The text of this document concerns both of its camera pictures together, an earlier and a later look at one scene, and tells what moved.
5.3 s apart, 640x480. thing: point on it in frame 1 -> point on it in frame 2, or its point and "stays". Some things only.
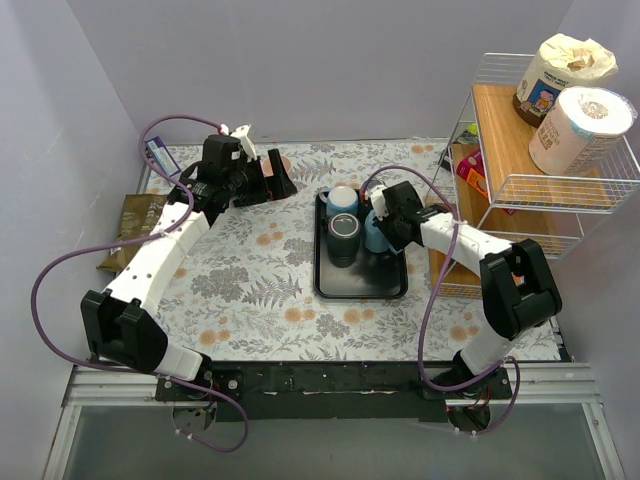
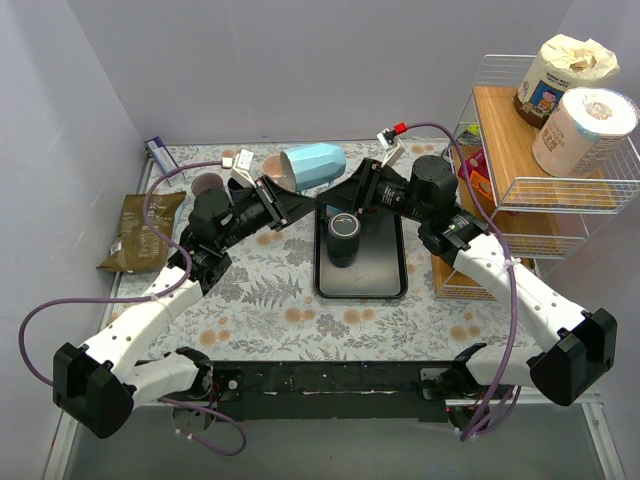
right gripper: [385, 228] -> [367, 185]
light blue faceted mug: [374, 238] -> [315, 164]
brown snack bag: [140, 215] stays
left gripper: [258, 180] -> [272, 201]
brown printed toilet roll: [562, 62] stays
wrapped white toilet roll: [582, 133] stays
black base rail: [337, 391] stays
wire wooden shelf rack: [490, 177] stays
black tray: [375, 275] stays
